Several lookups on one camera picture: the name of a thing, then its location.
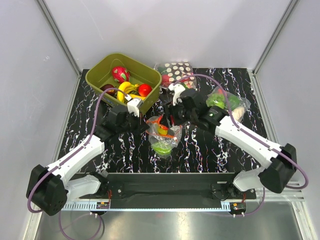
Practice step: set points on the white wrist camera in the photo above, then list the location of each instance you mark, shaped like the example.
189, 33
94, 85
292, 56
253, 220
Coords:
177, 89
133, 105

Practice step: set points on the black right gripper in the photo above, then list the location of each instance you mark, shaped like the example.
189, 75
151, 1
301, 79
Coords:
169, 110

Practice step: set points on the green fake grapes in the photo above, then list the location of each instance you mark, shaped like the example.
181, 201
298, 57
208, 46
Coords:
216, 99

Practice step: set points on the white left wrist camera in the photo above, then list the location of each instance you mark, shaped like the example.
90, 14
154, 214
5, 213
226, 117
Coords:
133, 105

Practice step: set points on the white fake garlic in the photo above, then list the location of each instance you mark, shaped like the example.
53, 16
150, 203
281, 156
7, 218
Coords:
238, 113

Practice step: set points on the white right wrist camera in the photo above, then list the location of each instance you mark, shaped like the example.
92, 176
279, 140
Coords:
177, 89

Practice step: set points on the polka dot zip bag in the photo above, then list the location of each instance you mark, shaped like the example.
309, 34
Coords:
174, 71

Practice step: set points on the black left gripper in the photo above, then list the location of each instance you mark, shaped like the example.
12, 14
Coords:
141, 126

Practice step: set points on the green fake bell pepper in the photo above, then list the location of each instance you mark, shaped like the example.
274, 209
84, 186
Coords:
234, 101

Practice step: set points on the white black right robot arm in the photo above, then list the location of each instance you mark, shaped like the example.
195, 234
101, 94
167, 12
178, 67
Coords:
277, 163

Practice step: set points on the clear orange-zip fruit bag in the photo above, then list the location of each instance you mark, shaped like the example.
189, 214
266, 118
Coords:
163, 139

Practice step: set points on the dark red fake apple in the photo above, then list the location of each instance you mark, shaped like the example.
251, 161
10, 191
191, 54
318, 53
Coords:
109, 88

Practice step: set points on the green fake starfruit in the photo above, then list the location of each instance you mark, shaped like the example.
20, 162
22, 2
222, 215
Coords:
161, 149

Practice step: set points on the yellow fake banana bunch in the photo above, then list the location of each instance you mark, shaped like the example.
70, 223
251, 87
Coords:
126, 87

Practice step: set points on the olive green plastic bin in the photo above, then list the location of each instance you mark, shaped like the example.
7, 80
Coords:
100, 75

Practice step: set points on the yellow fake starfruit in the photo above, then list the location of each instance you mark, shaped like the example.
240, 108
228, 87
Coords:
161, 130

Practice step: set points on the red fake dragon fruit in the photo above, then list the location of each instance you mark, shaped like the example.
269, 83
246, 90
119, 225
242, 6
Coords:
120, 74

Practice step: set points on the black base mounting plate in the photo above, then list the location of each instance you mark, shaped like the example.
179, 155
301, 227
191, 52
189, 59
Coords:
216, 185

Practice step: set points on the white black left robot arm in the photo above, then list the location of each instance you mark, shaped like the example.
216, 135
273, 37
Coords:
50, 187

